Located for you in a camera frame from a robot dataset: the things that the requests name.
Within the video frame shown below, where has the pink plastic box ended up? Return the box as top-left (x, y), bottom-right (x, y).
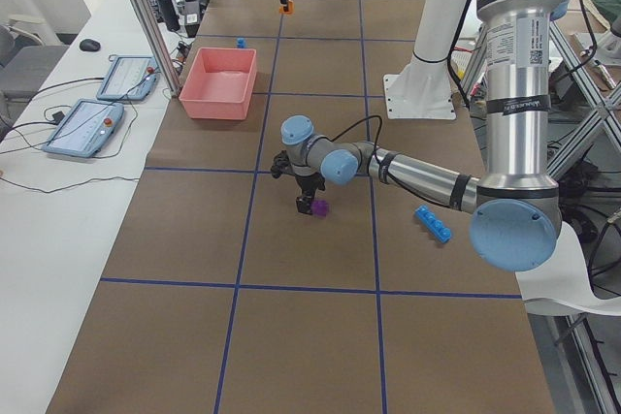
top-left (180, 48), bottom-right (257, 121)

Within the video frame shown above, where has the purple block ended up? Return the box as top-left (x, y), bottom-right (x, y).
top-left (310, 199), bottom-right (330, 217)

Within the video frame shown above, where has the white camera stand column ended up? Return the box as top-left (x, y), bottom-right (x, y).
top-left (383, 0), bottom-right (470, 120)

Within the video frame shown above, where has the lower blue teach pendant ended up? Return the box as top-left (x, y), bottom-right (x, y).
top-left (42, 99), bottom-right (125, 158)

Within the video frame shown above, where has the long blue block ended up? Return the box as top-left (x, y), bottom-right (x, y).
top-left (414, 206), bottom-right (452, 244)

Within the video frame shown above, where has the black water bottle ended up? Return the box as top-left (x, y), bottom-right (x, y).
top-left (156, 0), bottom-right (180, 32)

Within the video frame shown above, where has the orange block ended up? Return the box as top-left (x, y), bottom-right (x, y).
top-left (279, 0), bottom-right (294, 15)

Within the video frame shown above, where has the aluminium frame post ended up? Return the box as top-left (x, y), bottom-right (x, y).
top-left (130, 0), bottom-right (181, 97)

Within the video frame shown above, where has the upper blue teach pendant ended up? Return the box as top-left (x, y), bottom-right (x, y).
top-left (96, 55), bottom-right (159, 102)

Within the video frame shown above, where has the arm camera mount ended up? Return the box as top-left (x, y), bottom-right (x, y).
top-left (270, 150), bottom-right (294, 179)

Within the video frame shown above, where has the white chair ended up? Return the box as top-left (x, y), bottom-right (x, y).
top-left (515, 222), bottom-right (620, 317)

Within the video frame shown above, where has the blue teach pendant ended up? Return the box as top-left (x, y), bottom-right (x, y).
top-left (42, 99), bottom-right (125, 158)
top-left (96, 55), bottom-right (159, 102)

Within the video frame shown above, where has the black computer mouse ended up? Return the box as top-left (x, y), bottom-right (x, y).
top-left (79, 39), bottom-right (101, 52)

